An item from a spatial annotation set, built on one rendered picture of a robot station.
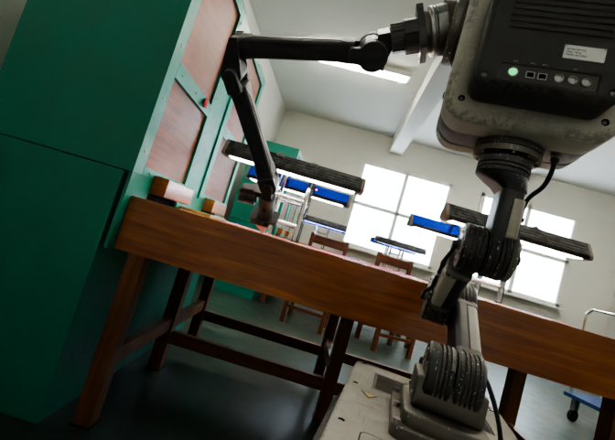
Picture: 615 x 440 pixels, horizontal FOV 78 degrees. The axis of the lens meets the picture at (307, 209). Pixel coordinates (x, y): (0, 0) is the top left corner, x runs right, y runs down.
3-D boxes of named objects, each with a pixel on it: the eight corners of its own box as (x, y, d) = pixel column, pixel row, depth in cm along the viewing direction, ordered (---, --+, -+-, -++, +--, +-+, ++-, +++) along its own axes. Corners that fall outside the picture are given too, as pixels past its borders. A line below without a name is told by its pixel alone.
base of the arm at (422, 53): (427, 45, 90) (422, 0, 92) (393, 51, 92) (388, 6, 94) (425, 64, 98) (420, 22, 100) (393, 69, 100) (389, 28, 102)
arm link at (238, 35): (213, 34, 96) (224, 25, 104) (221, 87, 105) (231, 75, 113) (391, 41, 92) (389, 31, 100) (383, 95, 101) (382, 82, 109)
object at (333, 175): (363, 194, 157) (368, 177, 157) (220, 152, 159) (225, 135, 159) (361, 196, 165) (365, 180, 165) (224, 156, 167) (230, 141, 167)
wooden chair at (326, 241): (277, 320, 358) (305, 228, 366) (286, 314, 401) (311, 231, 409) (321, 336, 350) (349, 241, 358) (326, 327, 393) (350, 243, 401)
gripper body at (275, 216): (254, 209, 143) (255, 195, 138) (280, 216, 143) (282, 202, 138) (248, 220, 139) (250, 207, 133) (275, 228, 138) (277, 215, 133)
